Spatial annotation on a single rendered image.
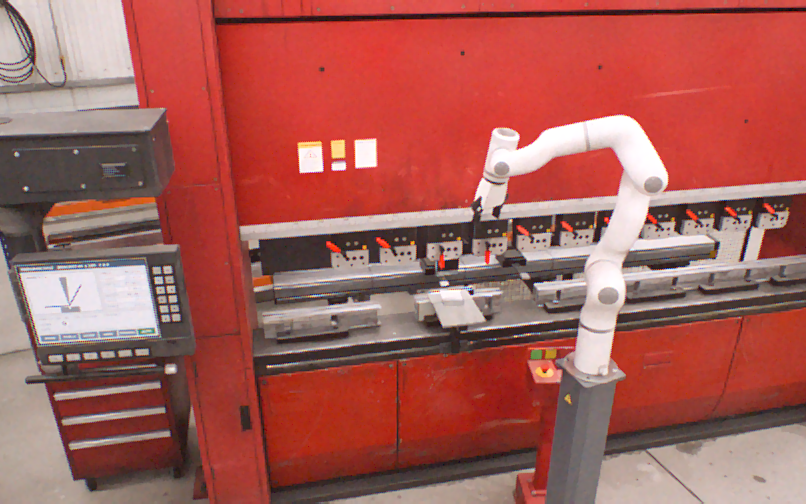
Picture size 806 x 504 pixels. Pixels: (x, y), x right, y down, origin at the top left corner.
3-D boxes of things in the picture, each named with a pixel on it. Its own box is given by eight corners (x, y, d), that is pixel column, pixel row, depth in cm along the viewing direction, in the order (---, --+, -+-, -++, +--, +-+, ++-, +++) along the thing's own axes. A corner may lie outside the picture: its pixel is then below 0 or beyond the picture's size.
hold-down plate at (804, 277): (776, 286, 315) (777, 281, 313) (768, 281, 319) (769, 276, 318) (827, 280, 320) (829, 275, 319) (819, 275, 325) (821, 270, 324)
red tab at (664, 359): (644, 369, 308) (647, 357, 305) (642, 366, 310) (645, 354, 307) (672, 365, 311) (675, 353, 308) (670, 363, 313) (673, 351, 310)
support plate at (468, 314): (443, 328, 260) (443, 326, 259) (427, 296, 283) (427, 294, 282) (486, 323, 263) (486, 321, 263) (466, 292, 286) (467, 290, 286)
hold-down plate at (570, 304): (547, 313, 292) (548, 307, 291) (542, 307, 297) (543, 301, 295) (608, 306, 298) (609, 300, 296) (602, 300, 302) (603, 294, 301)
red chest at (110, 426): (78, 502, 304) (24, 323, 261) (99, 431, 349) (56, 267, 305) (187, 486, 314) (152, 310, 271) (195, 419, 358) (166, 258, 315)
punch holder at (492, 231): (473, 257, 276) (474, 221, 269) (467, 248, 283) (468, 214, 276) (506, 254, 279) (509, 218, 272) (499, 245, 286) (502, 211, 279)
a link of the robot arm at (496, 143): (510, 179, 204) (510, 165, 212) (520, 141, 197) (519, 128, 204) (484, 174, 204) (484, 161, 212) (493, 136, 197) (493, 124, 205)
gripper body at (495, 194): (499, 167, 215) (492, 196, 221) (477, 173, 209) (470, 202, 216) (515, 177, 210) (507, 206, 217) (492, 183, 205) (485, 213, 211)
